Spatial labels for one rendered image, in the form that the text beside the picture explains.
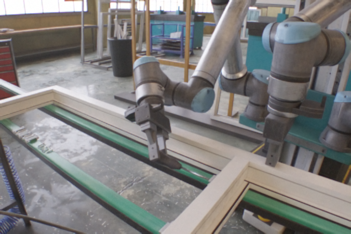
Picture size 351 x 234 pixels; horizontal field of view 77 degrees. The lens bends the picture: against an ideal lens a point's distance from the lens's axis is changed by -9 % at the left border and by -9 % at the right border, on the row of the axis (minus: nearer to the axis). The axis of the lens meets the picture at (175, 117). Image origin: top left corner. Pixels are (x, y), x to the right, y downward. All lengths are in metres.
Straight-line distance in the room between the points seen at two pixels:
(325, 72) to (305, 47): 0.99
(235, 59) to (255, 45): 2.98
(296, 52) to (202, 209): 0.37
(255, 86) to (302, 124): 0.37
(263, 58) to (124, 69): 2.69
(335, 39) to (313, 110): 0.17
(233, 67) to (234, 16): 0.48
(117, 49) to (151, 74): 4.24
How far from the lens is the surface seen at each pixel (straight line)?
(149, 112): 0.66
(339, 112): 1.31
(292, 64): 0.55
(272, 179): 0.69
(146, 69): 0.78
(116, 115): 0.95
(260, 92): 1.42
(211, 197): 0.54
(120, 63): 5.04
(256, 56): 4.35
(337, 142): 1.34
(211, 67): 0.84
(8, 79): 3.99
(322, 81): 1.54
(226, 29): 0.93
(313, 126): 1.53
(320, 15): 0.82
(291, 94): 0.56
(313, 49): 0.57
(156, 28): 9.78
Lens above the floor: 1.30
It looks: 24 degrees down
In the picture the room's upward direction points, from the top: 1 degrees clockwise
